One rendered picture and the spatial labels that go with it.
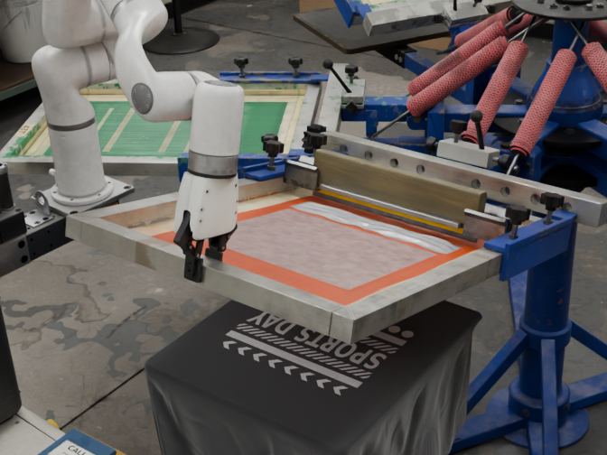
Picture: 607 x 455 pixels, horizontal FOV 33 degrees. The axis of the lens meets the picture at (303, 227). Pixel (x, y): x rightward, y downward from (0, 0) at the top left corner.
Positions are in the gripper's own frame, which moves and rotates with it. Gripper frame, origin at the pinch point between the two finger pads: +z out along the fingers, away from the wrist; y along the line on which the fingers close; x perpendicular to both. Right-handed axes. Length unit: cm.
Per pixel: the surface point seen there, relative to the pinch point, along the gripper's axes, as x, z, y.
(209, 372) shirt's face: -9.8, 26.8, -16.4
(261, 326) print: -10.9, 22.5, -32.6
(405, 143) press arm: -34, 1, -122
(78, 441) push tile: -13.5, 32.1, 11.1
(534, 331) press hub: 0, 52, -152
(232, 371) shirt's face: -6.4, 26.1, -18.9
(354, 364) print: 10.9, 22.5, -32.2
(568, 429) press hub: 11, 84, -166
